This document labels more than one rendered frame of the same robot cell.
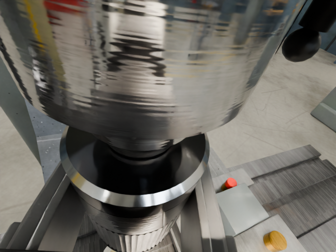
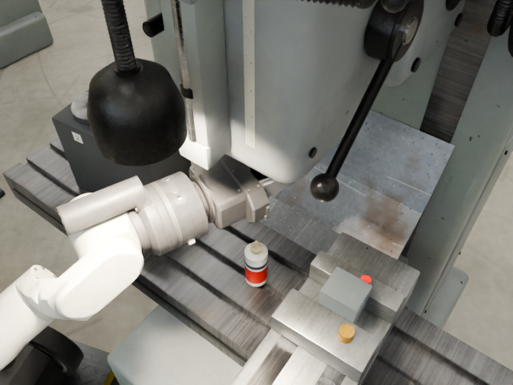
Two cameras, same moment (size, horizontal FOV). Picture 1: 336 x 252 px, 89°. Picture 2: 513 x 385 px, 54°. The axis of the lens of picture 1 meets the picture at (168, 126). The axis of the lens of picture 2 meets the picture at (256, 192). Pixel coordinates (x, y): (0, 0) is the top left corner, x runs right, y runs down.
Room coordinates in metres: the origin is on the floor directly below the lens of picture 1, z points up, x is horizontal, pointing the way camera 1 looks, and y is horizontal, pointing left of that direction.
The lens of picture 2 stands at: (-0.17, -0.42, 1.71)
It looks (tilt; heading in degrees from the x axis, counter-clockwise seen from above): 48 degrees down; 66
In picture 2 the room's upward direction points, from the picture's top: straight up
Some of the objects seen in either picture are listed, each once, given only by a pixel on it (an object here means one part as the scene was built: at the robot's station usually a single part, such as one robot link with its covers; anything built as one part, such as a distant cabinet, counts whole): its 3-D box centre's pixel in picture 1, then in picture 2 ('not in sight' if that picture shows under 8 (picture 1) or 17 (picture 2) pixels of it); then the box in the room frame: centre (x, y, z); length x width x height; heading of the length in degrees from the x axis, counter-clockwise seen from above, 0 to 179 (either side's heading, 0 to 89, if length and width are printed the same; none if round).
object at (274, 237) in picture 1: (274, 241); (346, 333); (0.08, -0.18, 1.05); 0.02 x 0.02 x 0.02
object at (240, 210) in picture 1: (232, 212); (343, 298); (0.11, -0.12, 1.04); 0.06 x 0.05 x 0.06; 121
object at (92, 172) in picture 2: not in sight; (127, 153); (-0.11, 0.34, 1.03); 0.22 x 0.12 x 0.20; 126
